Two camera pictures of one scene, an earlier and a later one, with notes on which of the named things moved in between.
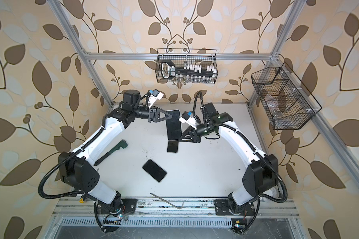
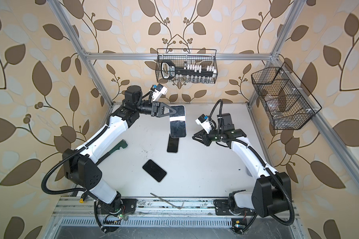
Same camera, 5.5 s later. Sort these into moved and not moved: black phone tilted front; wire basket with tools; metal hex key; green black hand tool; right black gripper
Moved: right black gripper
Not moved: wire basket with tools; green black hand tool; black phone tilted front; metal hex key
